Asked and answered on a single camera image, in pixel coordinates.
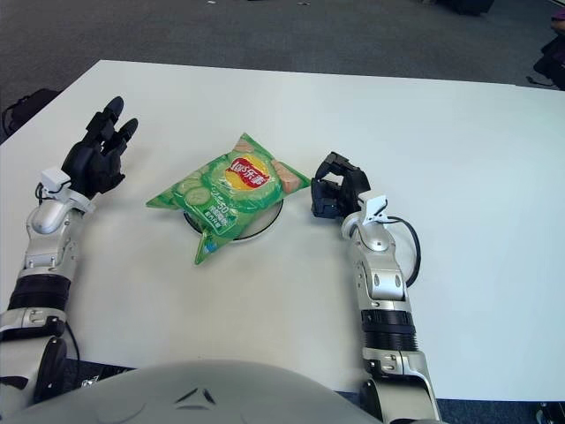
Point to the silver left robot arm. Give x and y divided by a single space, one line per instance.
48 247

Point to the green chips snack bag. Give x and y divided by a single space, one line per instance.
229 190

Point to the shiny metal bracket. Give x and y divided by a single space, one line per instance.
89 382

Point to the white plate black rim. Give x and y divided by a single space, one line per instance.
260 225

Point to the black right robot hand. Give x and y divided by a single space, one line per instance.
351 192

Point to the grey robot torso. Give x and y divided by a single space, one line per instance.
198 397

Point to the dark suitcase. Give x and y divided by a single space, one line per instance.
468 5

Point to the person in purple clothes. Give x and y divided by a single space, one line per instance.
559 20

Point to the black bag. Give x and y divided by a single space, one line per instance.
28 108

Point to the metal caster wheel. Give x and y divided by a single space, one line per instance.
549 413

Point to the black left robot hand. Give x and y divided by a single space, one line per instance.
92 168

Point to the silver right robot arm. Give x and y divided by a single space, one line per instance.
384 278

